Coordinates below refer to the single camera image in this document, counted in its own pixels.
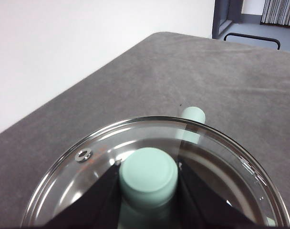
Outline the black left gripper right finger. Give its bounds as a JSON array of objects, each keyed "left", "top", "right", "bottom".
[{"left": 177, "top": 162, "right": 259, "bottom": 229}]

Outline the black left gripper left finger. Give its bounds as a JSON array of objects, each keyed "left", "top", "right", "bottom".
[{"left": 43, "top": 164, "right": 124, "bottom": 229}]

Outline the glass lid with mint knob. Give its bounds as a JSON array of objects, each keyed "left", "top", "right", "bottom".
[{"left": 21, "top": 116, "right": 290, "bottom": 229}]

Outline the grey slatted window blind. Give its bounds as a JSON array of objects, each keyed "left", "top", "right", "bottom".
[{"left": 260, "top": 0, "right": 290, "bottom": 27}]

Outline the mint green handled pot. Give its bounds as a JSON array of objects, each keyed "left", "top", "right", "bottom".
[{"left": 52, "top": 106, "right": 279, "bottom": 229}]

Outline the black metal tube frame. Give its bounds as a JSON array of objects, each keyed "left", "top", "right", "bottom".
[{"left": 223, "top": 32, "right": 281, "bottom": 50}]

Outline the dark grey door frame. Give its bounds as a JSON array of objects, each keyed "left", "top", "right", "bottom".
[{"left": 211, "top": 0, "right": 243, "bottom": 40}]

